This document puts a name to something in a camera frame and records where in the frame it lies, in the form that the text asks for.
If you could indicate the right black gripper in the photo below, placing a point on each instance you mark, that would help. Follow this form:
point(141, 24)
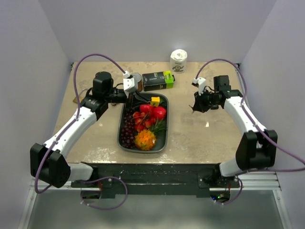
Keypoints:
point(198, 105)

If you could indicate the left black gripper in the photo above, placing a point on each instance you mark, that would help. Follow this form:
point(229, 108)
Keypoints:
point(133, 102)

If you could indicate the yellow black padlock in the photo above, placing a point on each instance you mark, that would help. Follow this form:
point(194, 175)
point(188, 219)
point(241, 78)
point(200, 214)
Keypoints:
point(155, 101)

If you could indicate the large brass padlock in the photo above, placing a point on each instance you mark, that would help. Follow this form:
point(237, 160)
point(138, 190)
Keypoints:
point(81, 96)

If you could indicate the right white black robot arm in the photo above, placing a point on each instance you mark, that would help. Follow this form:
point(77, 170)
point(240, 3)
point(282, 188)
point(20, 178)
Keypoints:
point(254, 150)

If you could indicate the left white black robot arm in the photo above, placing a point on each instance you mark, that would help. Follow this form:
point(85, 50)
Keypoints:
point(48, 160)

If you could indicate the tin can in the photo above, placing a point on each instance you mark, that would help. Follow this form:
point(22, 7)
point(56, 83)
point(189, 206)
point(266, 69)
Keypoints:
point(138, 80)

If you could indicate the red pomegranate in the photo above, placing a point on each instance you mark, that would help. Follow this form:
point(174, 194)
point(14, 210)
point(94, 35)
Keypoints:
point(145, 108)

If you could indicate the black green box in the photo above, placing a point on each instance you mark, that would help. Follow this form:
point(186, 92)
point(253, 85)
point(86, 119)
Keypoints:
point(158, 81)

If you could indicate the red cherries bunch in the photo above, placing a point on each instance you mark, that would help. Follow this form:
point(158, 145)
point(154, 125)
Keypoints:
point(143, 120)

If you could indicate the green avocado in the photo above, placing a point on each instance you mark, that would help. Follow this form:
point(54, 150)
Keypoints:
point(162, 101)

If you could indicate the red apple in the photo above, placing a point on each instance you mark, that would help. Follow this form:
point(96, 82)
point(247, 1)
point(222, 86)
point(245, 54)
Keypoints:
point(159, 112)

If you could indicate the dark red grape bunch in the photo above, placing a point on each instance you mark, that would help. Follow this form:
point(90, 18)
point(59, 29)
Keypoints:
point(127, 131)

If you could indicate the dark grey fruit tray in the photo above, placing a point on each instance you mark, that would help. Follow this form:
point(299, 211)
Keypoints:
point(160, 129)

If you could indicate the orange dragon fruit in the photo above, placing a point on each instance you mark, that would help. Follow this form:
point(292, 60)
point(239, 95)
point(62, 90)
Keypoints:
point(145, 140)

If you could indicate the toilet paper roll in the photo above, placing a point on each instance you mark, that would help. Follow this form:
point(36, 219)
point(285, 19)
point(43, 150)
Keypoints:
point(178, 60)

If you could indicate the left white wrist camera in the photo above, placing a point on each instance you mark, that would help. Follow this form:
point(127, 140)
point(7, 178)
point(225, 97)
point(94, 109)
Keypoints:
point(129, 83)

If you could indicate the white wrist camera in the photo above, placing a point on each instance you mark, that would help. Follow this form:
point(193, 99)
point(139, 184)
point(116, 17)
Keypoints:
point(200, 83)
point(129, 83)

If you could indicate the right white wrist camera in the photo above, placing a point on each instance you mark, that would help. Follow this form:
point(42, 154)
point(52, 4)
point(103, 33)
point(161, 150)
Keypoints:
point(200, 83)

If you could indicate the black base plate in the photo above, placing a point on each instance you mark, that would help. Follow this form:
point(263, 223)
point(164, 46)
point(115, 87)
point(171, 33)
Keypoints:
point(199, 180)

